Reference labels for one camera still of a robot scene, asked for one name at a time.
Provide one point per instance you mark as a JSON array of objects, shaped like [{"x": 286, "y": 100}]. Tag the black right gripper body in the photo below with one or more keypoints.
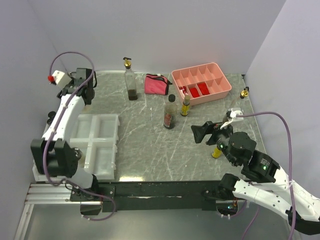
[{"x": 219, "y": 136}]

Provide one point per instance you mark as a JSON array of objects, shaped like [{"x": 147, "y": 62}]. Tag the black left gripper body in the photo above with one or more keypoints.
[{"x": 93, "y": 94}]

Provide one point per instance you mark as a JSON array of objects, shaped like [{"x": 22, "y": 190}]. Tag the small yellow label bottle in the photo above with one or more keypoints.
[{"x": 216, "y": 153}]

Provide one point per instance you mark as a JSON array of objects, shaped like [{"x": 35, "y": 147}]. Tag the spice jar black lid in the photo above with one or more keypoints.
[{"x": 49, "y": 121}]

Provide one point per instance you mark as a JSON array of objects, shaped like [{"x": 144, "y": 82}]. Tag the white plastic divided tray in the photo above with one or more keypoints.
[{"x": 96, "y": 136}]

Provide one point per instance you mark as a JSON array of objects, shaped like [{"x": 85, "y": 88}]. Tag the round shaker black spout lid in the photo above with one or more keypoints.
[{"x": 87, "y": 108}]

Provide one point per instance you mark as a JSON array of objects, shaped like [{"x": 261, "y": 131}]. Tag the shaker jar chrome black lid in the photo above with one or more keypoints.
[{"x": 79, "y": 156}]

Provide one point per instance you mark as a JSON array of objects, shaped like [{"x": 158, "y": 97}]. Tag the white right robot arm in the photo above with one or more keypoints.
[{"x": 267, "y": 183}]

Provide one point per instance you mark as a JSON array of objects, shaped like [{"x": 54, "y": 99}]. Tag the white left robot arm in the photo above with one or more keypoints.
[{"x": 52, "y": 154}]

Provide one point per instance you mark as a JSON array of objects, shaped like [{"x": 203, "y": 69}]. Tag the yellow label sauce bottle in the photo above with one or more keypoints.
[{"x": 185, "y": 106}]

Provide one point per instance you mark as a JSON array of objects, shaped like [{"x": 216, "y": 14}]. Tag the dark soy sauce bottle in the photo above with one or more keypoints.
[{"x": 170, "y": 112}]

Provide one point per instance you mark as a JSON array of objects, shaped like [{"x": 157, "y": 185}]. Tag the glass oil bottle gold spout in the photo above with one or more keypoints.
[{"x": 237, "y": 102}]

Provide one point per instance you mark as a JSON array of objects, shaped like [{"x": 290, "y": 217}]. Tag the red cloth right compartment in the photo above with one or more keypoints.
[{"x": 203, "y": 88}]

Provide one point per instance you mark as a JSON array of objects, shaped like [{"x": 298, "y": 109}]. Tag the red cloth compartment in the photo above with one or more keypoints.
[
  {"x": 194, "y": 92},
  {"x": 203, "y": 88}
]

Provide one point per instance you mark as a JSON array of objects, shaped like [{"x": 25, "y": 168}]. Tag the red cloth middle compartment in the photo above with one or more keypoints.
[{"x": 194, "y": 92}]

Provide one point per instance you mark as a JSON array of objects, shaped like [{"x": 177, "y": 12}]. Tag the red white striped cloth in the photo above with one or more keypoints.
[{"x": 183, "y": 91}]

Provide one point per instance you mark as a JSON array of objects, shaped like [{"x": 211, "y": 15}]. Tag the tall glass oil bottle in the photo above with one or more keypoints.
[{"x": 130, "y": 80}]

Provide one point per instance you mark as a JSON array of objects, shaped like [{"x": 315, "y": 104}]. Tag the pink plastic divided box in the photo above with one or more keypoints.
[{"x": 209, "y": 73}]

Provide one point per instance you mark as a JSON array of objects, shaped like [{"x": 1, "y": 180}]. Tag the pink cloth black trim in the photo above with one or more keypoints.
[{"x": 156, "y": 84}]

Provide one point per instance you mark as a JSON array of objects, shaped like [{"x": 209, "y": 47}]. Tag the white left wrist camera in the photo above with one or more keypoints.
[{"x": 59, "y": 78}]

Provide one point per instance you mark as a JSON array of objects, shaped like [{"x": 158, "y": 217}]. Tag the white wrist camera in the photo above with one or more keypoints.
[
  {"x": 232, "y": 116},
  {"x": 59, "y": 78}
]

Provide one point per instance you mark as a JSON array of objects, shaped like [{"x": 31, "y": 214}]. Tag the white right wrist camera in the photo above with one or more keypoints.
[{"x": 232, "y": 116}]

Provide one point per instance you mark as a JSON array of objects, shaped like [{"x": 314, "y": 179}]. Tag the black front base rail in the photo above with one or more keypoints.
[{"x": 166, "y": 195}]

